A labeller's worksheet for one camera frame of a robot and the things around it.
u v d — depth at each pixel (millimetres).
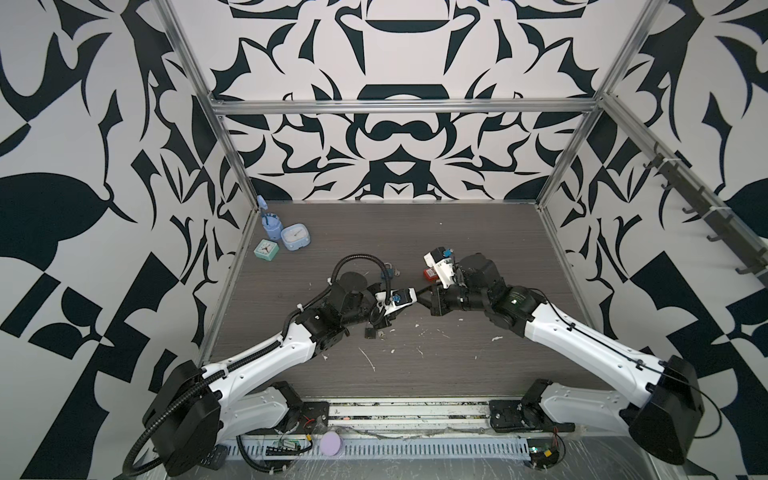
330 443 629
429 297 661
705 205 596
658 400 390
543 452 710
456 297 637
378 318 619
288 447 719
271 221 1031
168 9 727
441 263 675
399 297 616
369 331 877
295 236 1058
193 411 397
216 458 674
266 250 1044
